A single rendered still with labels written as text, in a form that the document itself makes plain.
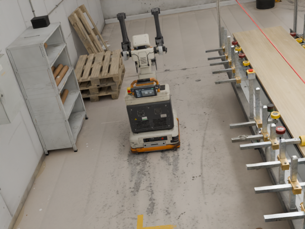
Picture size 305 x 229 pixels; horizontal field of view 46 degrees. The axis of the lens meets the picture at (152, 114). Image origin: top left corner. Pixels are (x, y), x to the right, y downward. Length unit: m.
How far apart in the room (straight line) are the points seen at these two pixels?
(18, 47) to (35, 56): 0.20
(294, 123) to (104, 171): 2.33
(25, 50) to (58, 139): 1.26
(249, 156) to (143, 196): 1.34
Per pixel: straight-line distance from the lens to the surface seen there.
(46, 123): 4.84
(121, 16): 4.55
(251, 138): 3.20
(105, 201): 4.08
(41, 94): 4.65
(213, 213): 3.72
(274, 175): 3.06
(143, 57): 4.39
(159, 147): 4.50
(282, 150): 2.75
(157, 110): 4.32
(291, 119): 3.37
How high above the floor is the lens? 2.68
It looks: 30 degrees down
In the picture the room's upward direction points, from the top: 10 degrees counter-clockwise
